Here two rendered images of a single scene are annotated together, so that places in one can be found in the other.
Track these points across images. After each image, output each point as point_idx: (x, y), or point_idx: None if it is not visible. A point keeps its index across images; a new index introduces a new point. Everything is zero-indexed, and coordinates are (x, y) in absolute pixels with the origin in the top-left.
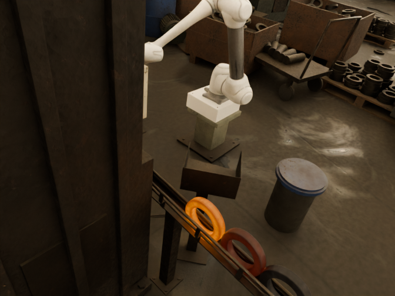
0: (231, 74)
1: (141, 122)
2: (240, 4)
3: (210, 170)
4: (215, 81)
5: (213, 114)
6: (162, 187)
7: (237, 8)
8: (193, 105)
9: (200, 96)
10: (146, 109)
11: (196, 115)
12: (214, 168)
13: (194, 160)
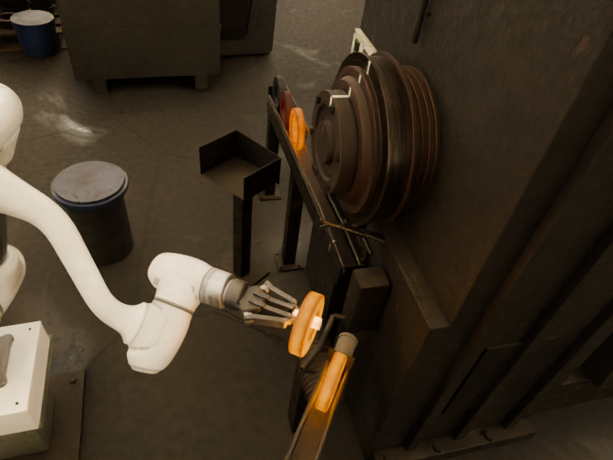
0: (6, 250)
1: None
2: (10, 89)
3: (232, 182)
4: None
5: (44, 339)
6: None
7: (18, 99)
8: (37, 398)
9: (12, 385)
10: None
11: (46, 395)
12: (223, 182)
13: (237, 195)
